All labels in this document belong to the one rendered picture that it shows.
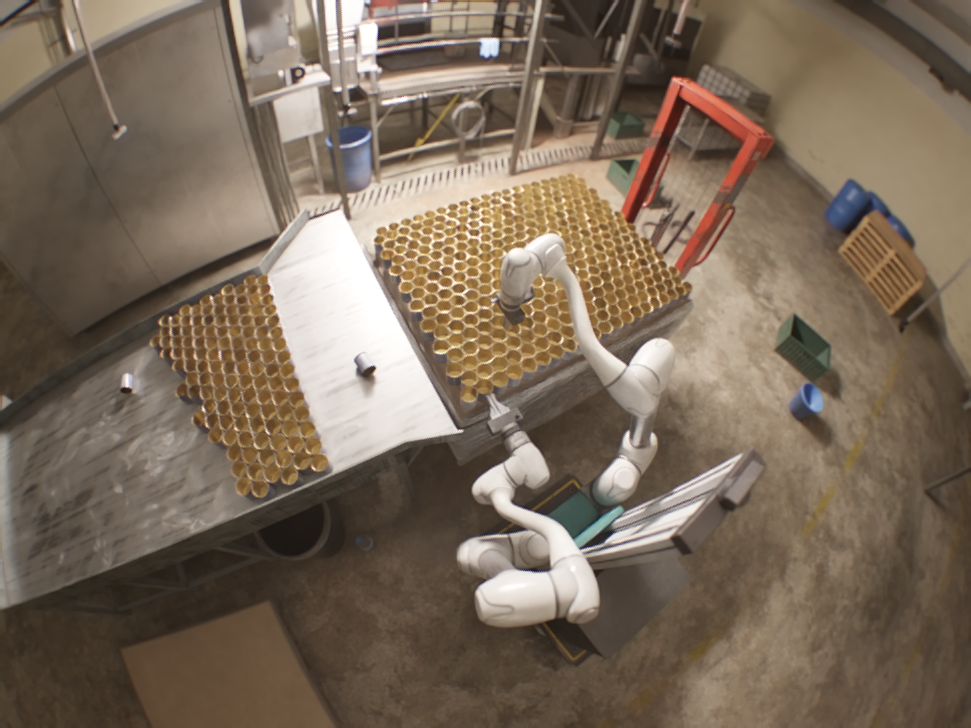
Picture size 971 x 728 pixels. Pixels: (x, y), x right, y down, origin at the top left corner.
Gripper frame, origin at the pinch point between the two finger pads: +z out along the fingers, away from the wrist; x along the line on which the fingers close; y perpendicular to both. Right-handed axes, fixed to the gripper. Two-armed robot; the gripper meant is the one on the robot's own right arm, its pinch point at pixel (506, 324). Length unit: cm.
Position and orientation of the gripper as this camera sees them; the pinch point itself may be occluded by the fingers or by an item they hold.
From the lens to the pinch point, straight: 158.4
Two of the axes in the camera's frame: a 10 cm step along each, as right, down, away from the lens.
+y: -8.7, 4.0, -3.0
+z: -0.7, 4.9, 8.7
